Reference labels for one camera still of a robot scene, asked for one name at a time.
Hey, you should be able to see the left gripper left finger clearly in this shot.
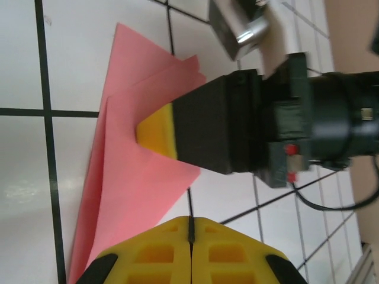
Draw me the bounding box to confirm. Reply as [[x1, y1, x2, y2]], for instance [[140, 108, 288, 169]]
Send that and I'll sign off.
[[75, 215, 192, 284]]

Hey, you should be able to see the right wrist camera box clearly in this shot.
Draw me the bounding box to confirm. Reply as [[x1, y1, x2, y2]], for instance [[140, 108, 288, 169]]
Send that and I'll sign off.
[[208, 0, 297, 80]]

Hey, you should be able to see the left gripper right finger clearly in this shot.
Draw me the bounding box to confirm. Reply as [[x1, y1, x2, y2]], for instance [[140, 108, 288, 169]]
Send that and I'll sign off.
[[191, 217, 309, 284]]

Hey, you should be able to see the pink square paper sheet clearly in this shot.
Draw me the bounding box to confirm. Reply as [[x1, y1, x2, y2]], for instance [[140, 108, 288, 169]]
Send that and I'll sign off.
[[68, 22, 208, 284]]

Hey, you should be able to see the aluminium side rail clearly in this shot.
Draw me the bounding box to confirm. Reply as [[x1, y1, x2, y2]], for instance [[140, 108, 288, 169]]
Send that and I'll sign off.
[[359, 242, 379, 284]]

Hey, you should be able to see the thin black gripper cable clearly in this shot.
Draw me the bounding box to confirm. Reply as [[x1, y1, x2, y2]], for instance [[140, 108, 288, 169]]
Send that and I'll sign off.
[[291, 180, 379, 212]]

